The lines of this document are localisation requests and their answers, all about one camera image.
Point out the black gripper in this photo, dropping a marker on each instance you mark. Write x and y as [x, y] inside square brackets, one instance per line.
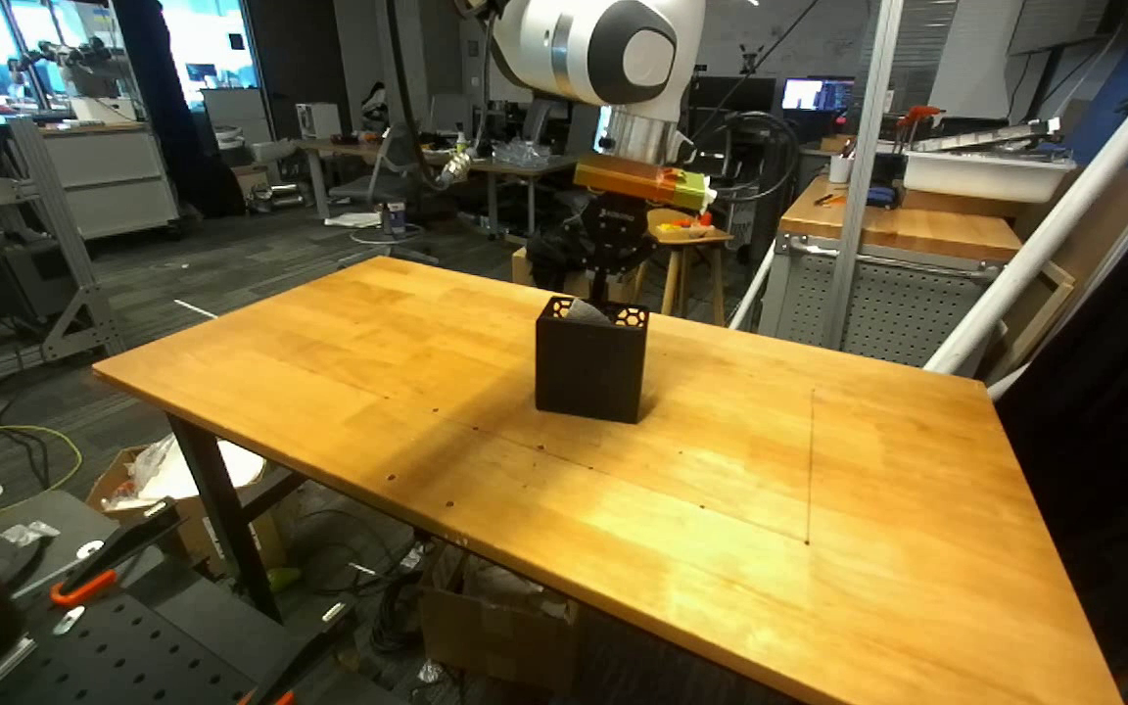
[614, 236]

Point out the black perforated metal box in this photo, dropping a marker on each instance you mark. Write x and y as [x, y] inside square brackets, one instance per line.
[588, 364]

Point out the cardboard box under table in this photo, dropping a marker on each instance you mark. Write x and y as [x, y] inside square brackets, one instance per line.
[499, 639]

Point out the cardboard box with white paper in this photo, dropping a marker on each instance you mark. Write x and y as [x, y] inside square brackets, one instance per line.
[154, 489]

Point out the round wooden stool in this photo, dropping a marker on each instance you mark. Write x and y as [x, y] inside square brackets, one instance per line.
[704, 236]

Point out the grey perforated bench panel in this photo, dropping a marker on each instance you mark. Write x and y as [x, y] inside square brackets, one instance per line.
[880, 305]

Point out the lit computer monitor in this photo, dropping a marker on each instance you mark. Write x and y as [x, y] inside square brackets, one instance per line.
[818, 94]

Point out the white vertical pole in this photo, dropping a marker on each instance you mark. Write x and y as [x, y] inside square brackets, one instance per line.
[866, 171]

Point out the wooden workbench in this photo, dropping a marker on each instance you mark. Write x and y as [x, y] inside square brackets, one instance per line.
[901, 223]

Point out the white tray on bench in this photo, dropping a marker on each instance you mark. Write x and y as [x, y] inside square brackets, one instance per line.
[982, 172]

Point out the black table leg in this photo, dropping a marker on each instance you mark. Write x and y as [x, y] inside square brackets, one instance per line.
[226, 510]

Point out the white drawer cabinet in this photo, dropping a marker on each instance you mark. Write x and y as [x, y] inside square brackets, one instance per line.
[114, 176]

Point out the black perforated plate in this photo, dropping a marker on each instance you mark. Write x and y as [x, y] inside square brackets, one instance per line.
[121, 660]

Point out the white diagonal rail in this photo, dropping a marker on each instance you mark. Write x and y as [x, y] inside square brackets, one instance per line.
[1061, 208]

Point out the grey metal shelf frame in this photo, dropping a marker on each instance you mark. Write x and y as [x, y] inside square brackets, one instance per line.
[50, 219]

